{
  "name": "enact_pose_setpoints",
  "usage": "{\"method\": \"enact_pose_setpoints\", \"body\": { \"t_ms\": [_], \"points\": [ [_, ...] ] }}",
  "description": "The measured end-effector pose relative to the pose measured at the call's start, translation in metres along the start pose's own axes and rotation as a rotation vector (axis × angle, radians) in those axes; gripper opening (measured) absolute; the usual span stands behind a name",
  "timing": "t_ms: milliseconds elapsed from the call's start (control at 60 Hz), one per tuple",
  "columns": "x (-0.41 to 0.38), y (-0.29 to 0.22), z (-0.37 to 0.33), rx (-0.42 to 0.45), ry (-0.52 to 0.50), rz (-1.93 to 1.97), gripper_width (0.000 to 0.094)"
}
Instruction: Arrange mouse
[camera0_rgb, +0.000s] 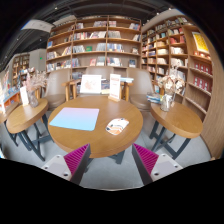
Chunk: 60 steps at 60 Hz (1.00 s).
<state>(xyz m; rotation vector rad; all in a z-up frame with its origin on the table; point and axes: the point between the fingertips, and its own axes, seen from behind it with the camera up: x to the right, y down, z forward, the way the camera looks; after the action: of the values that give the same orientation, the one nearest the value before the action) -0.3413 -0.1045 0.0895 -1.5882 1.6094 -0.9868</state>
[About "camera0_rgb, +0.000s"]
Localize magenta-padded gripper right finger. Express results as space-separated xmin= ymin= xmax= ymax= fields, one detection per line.
xmin=132 ymin=144 xmax=182 ymax=185

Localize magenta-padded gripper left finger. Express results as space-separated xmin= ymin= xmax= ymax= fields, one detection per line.
xmin=42 ymin=144 xmax=91 ymax=185

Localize pastel gradient mouse pad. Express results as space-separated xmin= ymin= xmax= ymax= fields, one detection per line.
xmin=50 ymin=107 xmax=99 ymax=131

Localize round wooden centre table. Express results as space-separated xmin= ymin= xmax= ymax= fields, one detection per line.
xmin=48 ymin=95 xmax=143 ymax=158

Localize round wooden table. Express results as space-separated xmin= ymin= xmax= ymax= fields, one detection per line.
xmin=48 ymin=95 xmax=143 ymax=158
xmin=149 ymin=102 xmax=203 ymax=159
xmin=6 ymin=98 xmax=51 ymax=161

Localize round wooden right table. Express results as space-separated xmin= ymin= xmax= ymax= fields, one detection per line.
xmin=149 ymin=102 xmax=203 ymax=159

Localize round wooden left table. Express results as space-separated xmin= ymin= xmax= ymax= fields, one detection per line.
xmin=6 ymin=98 xmax=51 ymax=161

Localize stack of books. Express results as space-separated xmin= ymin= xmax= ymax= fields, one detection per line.
xmin=146 ymin=93 xmax=160 ymax=104

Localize beige armchair left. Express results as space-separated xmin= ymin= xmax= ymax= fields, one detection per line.
xmin=45 ymin=68 xmax=71 ymax=110

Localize beige armchair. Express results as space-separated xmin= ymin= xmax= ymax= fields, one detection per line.
xmin=45 ymin=68 xmax=71 ymax=110
xmin=85 ymin=66 xmax=114 ymax=80
xmin=126 ymin=68 xmax=154 ymax=111

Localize beige armchair right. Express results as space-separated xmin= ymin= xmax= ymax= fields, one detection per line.
xmin=126 ymin=68 xmax=154 ymax=111

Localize glass vase dried flowers right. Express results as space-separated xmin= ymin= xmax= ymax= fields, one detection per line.
xmin=157 ymin=67 xmax=185 ymax=112

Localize glass vase dried flowers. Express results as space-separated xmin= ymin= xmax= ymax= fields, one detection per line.
xmin=23 ymin=71 xmax=47 ymax=108
xmin=157 ymin=67 xmax=185 ymax=112

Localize white framed picture card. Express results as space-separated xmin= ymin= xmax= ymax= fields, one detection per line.
xmin=80 ymin=75 xmax=101 ymax=94

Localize small white card left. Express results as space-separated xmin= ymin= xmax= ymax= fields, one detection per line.
xmin=20 ymin=86 xmax=29 ymax=106

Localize glass vase dried flowers left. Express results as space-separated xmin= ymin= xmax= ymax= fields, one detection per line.
xmin=23 ymin=71 xmax=47 ymax=108

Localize white sign card stand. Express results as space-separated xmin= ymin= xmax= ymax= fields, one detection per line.
xmin=109 ymin=74 xmax=120 ymax=101

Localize beige armchair middle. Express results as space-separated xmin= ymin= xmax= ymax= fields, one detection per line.
xmin=85 ymin=66 xmax=114 ymax=80

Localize wooden bookshelf far left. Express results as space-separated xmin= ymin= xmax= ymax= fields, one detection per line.
xmin=12 ymin=53 xmax=30 ymax=87

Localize wooden bookshelf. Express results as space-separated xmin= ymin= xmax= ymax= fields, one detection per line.
xmin=142 ymin=11 xmax=224 ymax=158
xmin=12 ymin=53 xmax=30 ymax=87
xmin=46 ymin=15 xmax=142 ymax=73

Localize wooden bookshelf right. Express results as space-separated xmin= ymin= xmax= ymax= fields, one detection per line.
xmin=142 ymin=11 xmax=224 ymax=158

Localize wooden bookshelf centre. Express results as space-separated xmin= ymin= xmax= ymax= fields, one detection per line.
xmin=46 ymin=15 xmax=142 ymax=73

